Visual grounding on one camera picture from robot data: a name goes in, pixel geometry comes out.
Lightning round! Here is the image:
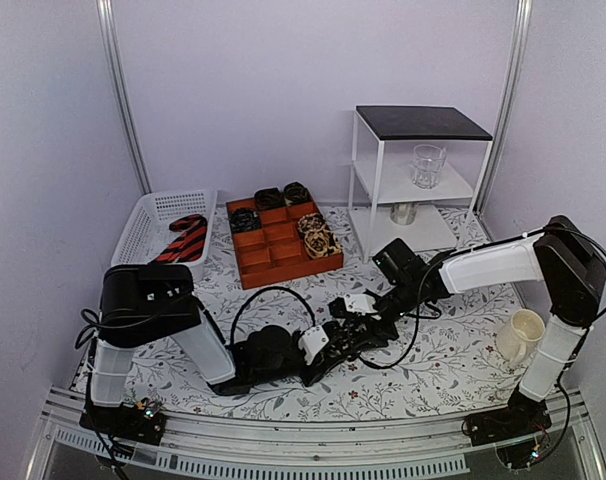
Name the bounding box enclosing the black white floral tie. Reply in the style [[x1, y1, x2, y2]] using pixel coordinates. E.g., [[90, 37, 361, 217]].
[[331, 319, 387, 355]]

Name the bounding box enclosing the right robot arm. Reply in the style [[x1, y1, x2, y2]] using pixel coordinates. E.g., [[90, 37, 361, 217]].
[[358, 215, 606, 436]]

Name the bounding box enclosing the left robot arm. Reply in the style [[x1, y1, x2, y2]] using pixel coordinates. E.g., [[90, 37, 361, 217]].
[[82, 264, 341, 434]]

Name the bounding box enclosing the floral table mat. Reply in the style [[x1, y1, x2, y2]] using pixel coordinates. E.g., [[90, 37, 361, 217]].
[[117, 206, 523, 422]]

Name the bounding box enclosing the metal cup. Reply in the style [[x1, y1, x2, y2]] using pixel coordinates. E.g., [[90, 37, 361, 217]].
[[390, 202, 418, 226]]

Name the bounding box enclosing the rolled beige patterned tie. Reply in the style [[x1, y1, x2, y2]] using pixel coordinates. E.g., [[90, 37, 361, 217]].
[[304, 230, 342, 260]]

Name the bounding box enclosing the cream ceramic mug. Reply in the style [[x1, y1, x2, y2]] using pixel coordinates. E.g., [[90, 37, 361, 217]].
[[496, 309, 545, 368]]

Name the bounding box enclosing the rolled black beige tie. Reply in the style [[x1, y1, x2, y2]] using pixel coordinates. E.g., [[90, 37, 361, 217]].
[[297, 212, 327, 236]]

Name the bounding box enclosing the red wooden compartment tray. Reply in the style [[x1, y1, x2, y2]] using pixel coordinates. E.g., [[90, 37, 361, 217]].
[[232, 201, 344, 290]]

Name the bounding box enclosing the white shelf black top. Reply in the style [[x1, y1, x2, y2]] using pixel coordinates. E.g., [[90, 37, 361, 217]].
[[348, 105, 493, 263]]

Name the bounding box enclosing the clear drinking glass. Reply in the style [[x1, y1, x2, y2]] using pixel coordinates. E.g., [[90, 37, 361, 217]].
[[412, 144, 447, 189]]

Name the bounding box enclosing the rolled dark olive tie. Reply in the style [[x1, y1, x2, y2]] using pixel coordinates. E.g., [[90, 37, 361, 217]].
[[283, 182, 311, 206]]

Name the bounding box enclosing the rolled black patterned tie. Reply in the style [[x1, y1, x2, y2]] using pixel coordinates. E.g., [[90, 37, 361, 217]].
[[229, 207, 262, 234]]

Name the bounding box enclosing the rolled dark brown tie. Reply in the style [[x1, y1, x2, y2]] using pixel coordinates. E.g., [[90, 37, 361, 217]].
[[254, 187, 285, 211]]

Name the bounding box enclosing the red black striped tie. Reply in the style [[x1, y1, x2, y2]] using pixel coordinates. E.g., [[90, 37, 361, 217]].
[[149, 214, 208, 264]]

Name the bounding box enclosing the white plastic basket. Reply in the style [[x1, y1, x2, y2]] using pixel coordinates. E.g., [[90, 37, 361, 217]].
[[111, 189, 218, 283]]

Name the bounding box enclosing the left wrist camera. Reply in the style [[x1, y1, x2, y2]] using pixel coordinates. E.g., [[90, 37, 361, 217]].
[[297, 321, 340, 366]]

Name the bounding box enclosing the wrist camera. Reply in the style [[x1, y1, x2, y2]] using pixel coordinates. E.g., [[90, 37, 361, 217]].
[[328, 293, 381, 320], [297, 321, 340, 366]]

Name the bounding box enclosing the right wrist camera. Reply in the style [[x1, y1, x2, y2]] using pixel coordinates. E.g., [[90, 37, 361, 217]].
[[328, 293, 381, 320]]

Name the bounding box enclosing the front metal rail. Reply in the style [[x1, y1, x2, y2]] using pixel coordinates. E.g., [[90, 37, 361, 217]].
[[25, 388, 606, 479]]

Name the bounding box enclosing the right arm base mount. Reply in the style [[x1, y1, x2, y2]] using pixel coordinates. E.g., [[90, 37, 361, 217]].
[[462, 392, 552, 470]]

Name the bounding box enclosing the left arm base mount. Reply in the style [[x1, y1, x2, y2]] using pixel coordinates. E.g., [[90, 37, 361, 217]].
[[79, 385, 167, 446]]

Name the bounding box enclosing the right metal frame post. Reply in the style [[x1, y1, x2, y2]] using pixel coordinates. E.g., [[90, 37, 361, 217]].
[[472, 0, 533, 217]]

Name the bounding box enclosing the metal frame post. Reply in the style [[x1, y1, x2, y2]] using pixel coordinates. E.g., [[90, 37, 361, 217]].
[[96, 0, 152, 195], [472, 0, 533, 217]]

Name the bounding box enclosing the left metal frame post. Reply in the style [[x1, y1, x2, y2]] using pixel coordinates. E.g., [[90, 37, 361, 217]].
[[96, 0, 152, 195]]

